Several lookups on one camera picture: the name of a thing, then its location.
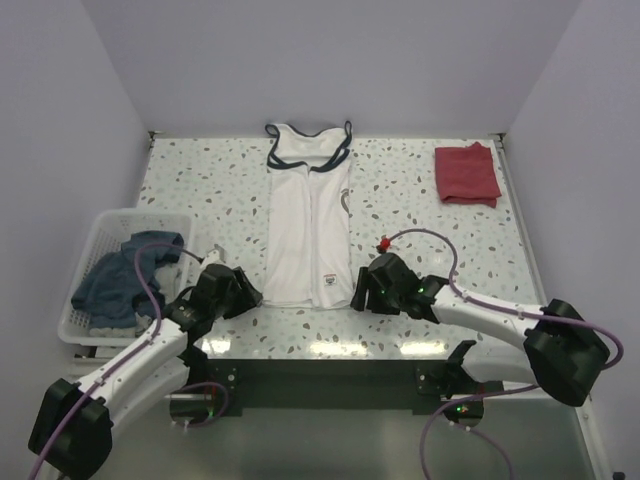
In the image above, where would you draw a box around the white navy tank top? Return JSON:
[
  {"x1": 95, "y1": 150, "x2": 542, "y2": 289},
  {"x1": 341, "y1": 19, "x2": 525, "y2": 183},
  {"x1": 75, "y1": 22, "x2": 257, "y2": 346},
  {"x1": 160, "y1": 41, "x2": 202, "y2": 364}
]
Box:
[{"x1": 263, "y1": 121, "x2": 354, "y2": 310}]

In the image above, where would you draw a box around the red tank top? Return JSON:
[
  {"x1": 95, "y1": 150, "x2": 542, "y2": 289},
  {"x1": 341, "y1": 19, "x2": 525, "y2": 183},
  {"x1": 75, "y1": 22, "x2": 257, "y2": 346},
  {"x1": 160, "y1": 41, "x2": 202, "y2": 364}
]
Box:
[{"x1": 434, "y1": 142, "x2": 502, "y2": 208}]

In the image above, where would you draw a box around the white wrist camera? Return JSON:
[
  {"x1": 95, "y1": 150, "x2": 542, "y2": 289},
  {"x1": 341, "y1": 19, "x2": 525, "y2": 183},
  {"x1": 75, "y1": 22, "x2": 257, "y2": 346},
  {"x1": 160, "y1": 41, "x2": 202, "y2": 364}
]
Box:
[
  {"x1": 200, "y1": 244, "x2": 226, "y2": 269},
  {"x1": 376, "y1": 237, "x2": 394, "y2": 255}
]

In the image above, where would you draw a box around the dark navy garment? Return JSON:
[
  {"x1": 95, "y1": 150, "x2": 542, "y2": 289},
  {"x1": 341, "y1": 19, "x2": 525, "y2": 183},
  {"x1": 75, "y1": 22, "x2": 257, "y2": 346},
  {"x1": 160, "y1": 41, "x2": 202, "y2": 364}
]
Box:
[{"x1": 71, "y1": 230, "x2": 184, "y2": 338}]

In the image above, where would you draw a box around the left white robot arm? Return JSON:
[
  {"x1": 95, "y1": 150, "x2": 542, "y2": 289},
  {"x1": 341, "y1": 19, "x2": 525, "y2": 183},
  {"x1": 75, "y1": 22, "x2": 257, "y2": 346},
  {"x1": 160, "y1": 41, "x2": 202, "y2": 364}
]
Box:
[{"x1": 28, "y1": 264, "x2": 262, "y2": 479}]

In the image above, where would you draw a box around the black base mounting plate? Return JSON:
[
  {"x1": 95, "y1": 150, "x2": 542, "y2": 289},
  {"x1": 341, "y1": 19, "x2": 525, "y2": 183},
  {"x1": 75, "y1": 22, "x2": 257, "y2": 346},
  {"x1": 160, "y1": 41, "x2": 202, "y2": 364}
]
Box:
[{"x1": 189, "y1": 359, "x2": 503, "y2": 416}]

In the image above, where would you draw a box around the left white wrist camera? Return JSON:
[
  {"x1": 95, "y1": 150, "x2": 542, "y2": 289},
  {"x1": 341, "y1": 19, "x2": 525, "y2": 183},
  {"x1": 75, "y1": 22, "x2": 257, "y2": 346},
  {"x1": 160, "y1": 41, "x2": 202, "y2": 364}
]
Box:
[{"x1": 200, "y1": 244, "x2": 226, "y2": 269}]

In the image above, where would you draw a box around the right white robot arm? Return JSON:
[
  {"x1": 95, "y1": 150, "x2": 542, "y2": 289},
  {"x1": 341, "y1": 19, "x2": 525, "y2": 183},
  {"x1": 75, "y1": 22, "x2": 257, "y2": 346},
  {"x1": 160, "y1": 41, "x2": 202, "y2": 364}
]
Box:
[{"x1": 350, "y1": 253, "x2": 610, "y2": 407}]

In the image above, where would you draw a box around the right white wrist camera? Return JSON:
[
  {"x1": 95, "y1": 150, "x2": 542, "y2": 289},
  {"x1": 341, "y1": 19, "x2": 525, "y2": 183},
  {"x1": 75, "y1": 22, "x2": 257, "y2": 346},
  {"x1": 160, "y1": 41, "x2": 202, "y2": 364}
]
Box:
[{"x1": 376, "y1": 237, "x2": 394, "y2": 255}]

